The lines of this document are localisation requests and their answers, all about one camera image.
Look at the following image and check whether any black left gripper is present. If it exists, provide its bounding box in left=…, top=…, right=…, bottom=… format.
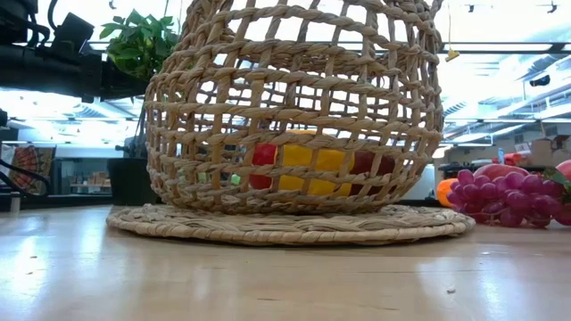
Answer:
left=33, top=44, right=149, bottom=103

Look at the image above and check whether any purple grape bunch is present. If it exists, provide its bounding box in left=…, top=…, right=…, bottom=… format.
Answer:
left=445, top=167, right=571, bottom=228

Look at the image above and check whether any black background table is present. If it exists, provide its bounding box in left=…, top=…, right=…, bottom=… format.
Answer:
left=439, top=164, right=571, bottom=174

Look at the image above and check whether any dark shelf unit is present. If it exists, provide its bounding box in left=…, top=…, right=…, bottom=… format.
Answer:
left=51, top=156, right=112, bottom=197

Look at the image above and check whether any black curved cable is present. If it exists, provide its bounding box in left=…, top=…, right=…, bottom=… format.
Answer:
left=0, top=158, right=53, bottom=198

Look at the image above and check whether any red background object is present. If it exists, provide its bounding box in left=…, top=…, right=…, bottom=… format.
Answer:
left=492, top=152, right=534, bottom=167

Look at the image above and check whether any dark red apple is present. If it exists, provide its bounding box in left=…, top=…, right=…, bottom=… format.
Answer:
left=350, top=150, right=397, bottom=196

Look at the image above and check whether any yellow bell pepper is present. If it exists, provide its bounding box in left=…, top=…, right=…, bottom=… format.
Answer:
left=276, top=128, right=357, bottom=197

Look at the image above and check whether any cardboard box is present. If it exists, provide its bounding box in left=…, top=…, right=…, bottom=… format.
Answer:
left=530, top=138, right=557, bottom=167
left=551, top=135, right=571, bottom=167

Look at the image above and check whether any green pear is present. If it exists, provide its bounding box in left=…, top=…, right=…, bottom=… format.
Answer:
left=177, top=170, right=209, bottom=185

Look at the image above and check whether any green potted plant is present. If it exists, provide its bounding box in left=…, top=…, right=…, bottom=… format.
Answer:
left=98, top=8, right=179, bottom=207

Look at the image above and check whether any woven wicker basket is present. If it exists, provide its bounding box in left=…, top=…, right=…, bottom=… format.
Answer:
left=141, top=0, right=446, bottom=216

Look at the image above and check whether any round woven seagrass mat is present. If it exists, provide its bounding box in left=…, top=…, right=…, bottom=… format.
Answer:
left=105, top=202, right=476, bottom=247

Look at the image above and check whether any black aluminium table frame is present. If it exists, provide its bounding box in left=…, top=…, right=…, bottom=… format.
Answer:
left=0, top=192, right=451, bottom=211

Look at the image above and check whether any orange patterned wall picture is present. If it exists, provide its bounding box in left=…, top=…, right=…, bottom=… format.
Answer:
left=8, top=145, right=57, bottom=195

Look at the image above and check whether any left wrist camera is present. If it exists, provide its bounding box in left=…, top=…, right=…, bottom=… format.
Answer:
left=52, top=12, right=95, bottom=51

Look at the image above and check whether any orange fruit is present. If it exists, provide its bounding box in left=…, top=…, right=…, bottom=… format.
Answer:
left=435, top=177, right=459, bottom=209

